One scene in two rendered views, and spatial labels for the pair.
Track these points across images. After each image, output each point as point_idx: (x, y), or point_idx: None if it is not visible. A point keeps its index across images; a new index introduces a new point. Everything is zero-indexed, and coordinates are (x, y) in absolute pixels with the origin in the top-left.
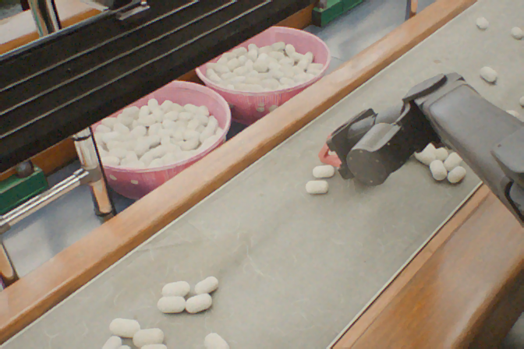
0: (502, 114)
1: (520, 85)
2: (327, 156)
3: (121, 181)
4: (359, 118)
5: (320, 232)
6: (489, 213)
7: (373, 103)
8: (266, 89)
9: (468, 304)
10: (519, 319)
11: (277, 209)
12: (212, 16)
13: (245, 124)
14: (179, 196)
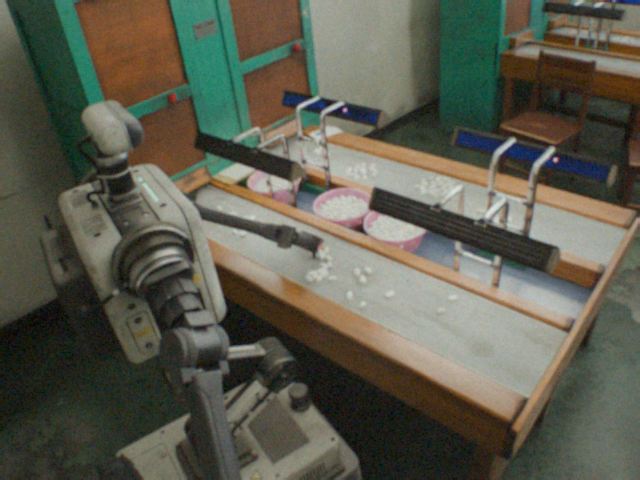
0: (232, 214)
1: (383, 307)
2: (320, 245)
3: (319, 208)
4: (314, 236)
5: (284, 249)
6: (281, 280)
7: (365, 260)
8: (376, 230)
9: (243, 272)
10: (400, 466)
11: None
12: (265, 163)
13: None
14: (299, 216)
